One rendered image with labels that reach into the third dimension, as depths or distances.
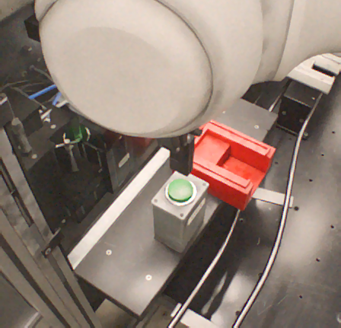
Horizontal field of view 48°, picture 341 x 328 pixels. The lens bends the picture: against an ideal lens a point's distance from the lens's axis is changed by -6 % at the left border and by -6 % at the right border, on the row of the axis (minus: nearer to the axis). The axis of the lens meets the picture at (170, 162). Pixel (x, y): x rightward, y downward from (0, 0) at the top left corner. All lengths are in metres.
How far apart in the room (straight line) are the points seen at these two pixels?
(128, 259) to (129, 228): 0.06
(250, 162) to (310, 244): 0.31
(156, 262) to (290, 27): 0.56
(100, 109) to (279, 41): 0.08
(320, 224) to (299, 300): 0.22
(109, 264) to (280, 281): 0.43
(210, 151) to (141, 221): 0.19
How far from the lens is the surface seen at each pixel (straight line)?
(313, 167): 1.16
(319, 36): 0.20
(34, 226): 0.54
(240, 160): 0.81
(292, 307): 0.94
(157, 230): 0.68
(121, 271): 0.69
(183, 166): 0.55
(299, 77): 1.14
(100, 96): 0.16
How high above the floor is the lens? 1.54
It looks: 51 degrees down
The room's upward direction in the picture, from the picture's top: straight up
